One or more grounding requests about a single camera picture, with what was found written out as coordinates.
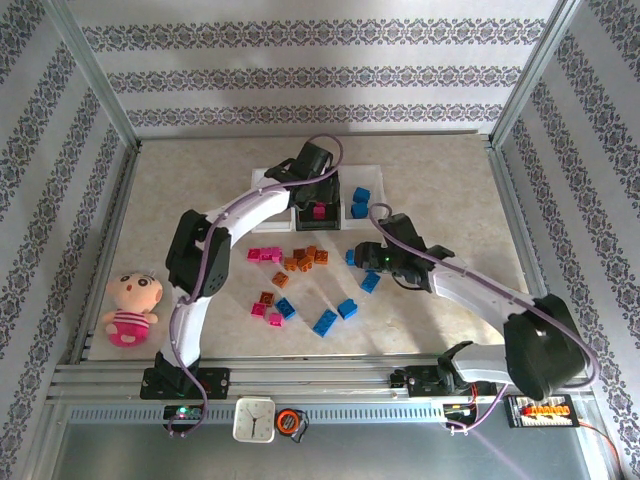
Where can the pink plush doll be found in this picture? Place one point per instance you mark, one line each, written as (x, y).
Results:
(132, 295)

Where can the black plastic bin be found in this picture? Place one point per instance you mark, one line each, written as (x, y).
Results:
(320, 226)

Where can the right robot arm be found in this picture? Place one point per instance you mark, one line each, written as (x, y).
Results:
(475, 290)

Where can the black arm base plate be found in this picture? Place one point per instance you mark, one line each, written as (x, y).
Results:
(415, 385)
(217, 382)

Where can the long blue lego brick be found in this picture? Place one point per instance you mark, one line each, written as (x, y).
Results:
(370, 282)
(325, 322)

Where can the controller board with green light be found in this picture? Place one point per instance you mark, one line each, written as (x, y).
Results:
(192, 414)

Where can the aluminium frame post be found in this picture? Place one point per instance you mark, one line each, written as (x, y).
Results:
(96, 75)
(532, 75)

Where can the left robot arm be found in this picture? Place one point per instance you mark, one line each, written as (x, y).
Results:
(190, 330)

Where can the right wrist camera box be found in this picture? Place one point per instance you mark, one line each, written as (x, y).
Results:
(400, 230)

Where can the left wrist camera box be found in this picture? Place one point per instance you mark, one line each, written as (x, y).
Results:
(314, 156)

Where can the aluminium wall rail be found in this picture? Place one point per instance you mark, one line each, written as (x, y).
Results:
(225, 136)

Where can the grey metal sheet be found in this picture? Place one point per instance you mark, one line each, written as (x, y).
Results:
(400, 455)

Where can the dark orange lego brick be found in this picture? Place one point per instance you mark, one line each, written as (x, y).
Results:
(299, 253)

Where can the small controller board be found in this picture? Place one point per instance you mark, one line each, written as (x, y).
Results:
(457, 410)

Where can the white square clock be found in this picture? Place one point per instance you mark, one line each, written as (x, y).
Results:
(254, 420)

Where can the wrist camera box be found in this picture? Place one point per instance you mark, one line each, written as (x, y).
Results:
(314, 156)
(400, 230)

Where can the orange black tape measure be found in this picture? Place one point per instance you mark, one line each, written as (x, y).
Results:
(289, 421)

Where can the aluminium side rail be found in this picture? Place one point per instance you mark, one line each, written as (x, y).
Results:
(107, 250)
(517, 225)

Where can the black power distribution board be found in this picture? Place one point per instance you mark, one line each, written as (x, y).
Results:
(542, 411)

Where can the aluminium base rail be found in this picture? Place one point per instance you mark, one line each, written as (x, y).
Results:
(325, 372)

